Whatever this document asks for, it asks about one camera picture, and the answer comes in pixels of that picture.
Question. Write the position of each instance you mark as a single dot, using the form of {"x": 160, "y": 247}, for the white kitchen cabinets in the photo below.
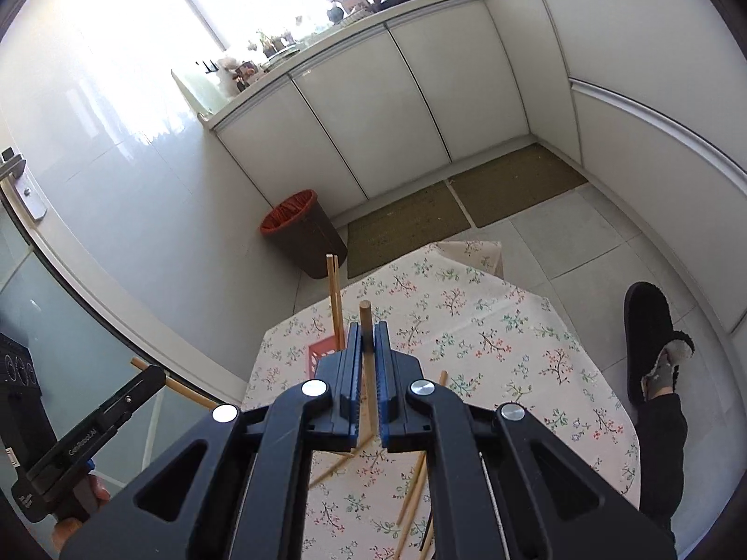
{"x": 647, "y": 97}

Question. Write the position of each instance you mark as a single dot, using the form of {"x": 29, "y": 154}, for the bamboo chopstick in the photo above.
{"x": 177, "y": 387}
{"x": 338, "y": 466}
{"x": 336, "y": 301}
{"x": 410, "y": 505}

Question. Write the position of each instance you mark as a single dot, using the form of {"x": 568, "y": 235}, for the black chopstick with gold band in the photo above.
{"x": 427, "y": 539}

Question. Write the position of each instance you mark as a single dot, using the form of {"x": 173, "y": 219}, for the round wooden chopstick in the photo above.
{"x": 369, "y": 398}

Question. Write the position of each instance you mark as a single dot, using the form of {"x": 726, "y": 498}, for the green floor mat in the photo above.
{"x": 478, "y": 197}

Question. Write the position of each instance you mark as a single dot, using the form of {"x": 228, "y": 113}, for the brown bin with orange rim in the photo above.
{"x": 302, "y": 231}

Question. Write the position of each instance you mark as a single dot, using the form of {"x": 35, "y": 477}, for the floral tablecloth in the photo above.
{"x": 491, "y": 342}

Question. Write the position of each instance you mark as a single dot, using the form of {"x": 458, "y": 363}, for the person's leg in black trousers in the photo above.
{"x": 662, "y": 430}

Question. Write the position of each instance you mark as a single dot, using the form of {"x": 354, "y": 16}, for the bamboo chopstick in holder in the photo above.
{"x": 336, "y": 301}

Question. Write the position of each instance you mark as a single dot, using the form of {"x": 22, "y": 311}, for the pink perforated utensil holder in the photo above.
{"x": 317, "y": 351}

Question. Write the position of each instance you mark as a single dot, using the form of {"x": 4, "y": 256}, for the black fluffy slipper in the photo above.
{"x": 650, "y": 330}

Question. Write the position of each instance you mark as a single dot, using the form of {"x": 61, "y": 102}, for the person's left hand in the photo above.
{"x": 88, "y": 497}

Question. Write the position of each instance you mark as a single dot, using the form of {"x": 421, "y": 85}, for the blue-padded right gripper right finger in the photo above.
{"x": 401, "y": 428}

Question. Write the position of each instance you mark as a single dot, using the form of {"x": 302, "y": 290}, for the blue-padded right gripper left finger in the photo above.
{"x": 337, "y": 427}

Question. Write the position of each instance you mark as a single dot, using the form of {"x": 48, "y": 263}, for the metal door handle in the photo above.
{"x": 14, "y": 167}

